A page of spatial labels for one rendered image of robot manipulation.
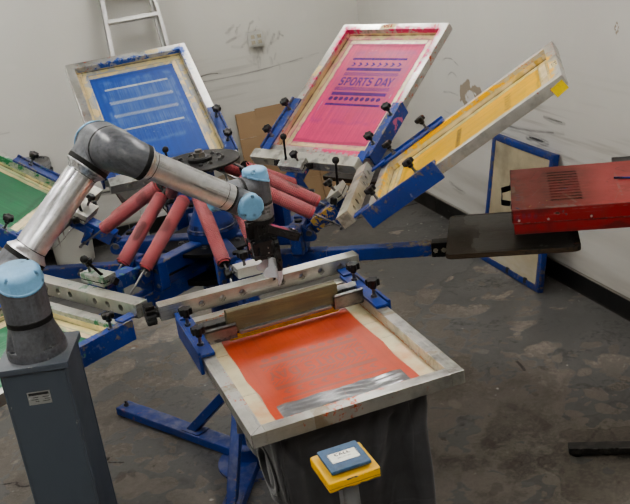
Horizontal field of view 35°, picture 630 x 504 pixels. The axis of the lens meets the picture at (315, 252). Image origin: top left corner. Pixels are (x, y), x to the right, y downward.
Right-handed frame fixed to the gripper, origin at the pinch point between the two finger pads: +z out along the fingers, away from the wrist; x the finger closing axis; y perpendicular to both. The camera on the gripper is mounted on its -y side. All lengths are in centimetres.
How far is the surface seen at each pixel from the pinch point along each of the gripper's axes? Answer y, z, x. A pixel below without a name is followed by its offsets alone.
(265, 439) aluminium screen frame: 26, 15, 60
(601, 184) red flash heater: -122, 1, -10
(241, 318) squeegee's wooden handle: 13.5, 9.2, 0.9
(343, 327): -14.7, 16.4, 10.9
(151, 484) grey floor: 42, 113, -91
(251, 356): 15.1, 16.5, 12.4
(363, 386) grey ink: -5, 16, 49
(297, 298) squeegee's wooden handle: -4.6, 7.6, 1.0
